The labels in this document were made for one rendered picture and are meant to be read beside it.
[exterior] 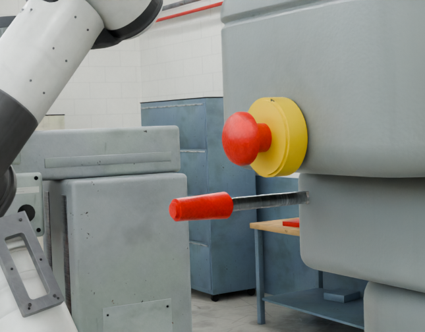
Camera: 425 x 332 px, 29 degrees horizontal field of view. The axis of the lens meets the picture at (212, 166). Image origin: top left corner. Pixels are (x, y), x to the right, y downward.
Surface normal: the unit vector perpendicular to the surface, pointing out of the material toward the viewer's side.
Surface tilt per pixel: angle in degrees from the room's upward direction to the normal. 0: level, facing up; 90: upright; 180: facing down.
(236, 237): 90
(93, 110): 90
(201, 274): 90
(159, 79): 90
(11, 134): 99
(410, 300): 68
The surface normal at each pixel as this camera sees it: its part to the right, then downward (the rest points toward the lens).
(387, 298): -0.80, -0.32
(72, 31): 0.69, 0.13
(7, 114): 0.52, -0.02
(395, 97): -0.32, 0.07
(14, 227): 0.42, -0.47
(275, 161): -0.85, 0.06
